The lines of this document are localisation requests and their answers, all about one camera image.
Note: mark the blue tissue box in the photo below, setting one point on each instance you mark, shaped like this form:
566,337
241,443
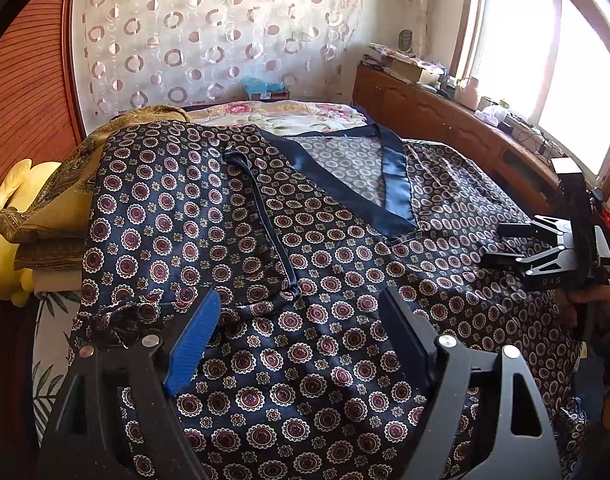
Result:
265,89

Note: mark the white ceramic jar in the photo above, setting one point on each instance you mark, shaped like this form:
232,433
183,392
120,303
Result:
470,94

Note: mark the cardboard box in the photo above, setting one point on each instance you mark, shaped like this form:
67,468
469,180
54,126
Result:
410,69

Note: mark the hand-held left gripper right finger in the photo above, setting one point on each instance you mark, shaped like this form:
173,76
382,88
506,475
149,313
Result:
402,330

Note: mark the small round desk fan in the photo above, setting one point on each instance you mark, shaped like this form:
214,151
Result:
406,41

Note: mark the gold patterned cloth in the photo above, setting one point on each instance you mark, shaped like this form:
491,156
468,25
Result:
60,200

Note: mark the window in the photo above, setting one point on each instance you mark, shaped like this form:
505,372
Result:
525,60

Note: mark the cream window curtain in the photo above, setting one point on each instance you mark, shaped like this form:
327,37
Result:
419,5

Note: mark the sheer circle pattern curtain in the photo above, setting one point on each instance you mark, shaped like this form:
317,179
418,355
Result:
210,35

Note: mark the wooden slatted panel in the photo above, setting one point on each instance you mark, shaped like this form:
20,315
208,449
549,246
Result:
30,85

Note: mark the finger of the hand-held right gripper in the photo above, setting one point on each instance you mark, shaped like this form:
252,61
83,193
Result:
530,227
530,262

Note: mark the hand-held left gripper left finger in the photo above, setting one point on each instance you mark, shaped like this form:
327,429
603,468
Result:
195,340

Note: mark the yellow plush pillow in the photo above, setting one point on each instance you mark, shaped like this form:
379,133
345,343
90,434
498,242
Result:
5,260

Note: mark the leaf print bed sheet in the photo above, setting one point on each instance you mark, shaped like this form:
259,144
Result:
50,320

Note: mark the person's right hand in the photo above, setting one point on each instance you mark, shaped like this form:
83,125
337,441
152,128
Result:
592,310

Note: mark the navy medallion print pajama top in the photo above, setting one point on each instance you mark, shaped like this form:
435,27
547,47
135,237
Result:
335,260

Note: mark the blue denim pants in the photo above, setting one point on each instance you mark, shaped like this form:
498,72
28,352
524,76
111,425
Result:
590,385

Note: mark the floral blanket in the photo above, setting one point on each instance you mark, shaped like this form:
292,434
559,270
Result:
285,115

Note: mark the wooden cabinet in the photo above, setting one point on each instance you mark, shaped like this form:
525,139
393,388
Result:
435,115

